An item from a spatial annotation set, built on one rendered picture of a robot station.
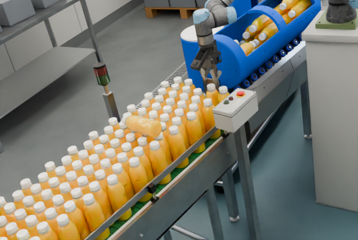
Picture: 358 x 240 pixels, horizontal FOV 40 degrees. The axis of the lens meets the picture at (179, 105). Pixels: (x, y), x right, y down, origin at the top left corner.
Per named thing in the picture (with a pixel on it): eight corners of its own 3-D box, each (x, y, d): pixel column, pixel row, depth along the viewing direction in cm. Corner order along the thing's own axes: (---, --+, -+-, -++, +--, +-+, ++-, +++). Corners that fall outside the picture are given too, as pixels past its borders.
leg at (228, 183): (241, 217, 312) (227, 135, 281) (235, 223, 308) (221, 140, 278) (233, 215, 315) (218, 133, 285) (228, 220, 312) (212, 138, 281)
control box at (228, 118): (258, 110, 227) (255, 90, 222) (234, 133, 215) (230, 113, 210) (240, 106, 233) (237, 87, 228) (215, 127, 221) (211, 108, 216)
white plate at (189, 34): (232, 23, 315) (232, 25, 315) (196, 21, 331) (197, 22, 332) (208, 41, 297) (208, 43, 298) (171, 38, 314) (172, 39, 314)
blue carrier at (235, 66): (323, 26, 305) (319, -19, 292) (245, 93, 252) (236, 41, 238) (282, 24, 323) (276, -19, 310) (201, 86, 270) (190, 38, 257)
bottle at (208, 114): (223, 132, 236) (217, 98, 227) (219, 140, 231) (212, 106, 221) (209, 131, 239) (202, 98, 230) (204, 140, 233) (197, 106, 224)
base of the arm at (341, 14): (358, 10, 258) (357, -8, 253) (355, 22, 246) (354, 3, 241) (328, 11, 264) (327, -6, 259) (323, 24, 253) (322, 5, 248)
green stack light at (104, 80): (113, 80, 246) (110, 72, 244) (103, 86, 242) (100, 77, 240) (104, 78, 250) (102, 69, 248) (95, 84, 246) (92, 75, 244)
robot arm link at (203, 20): (212, 10, 217) (194, 15, 216) (216, 33, 223) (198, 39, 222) (207, 6, 224) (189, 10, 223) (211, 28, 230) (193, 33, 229)
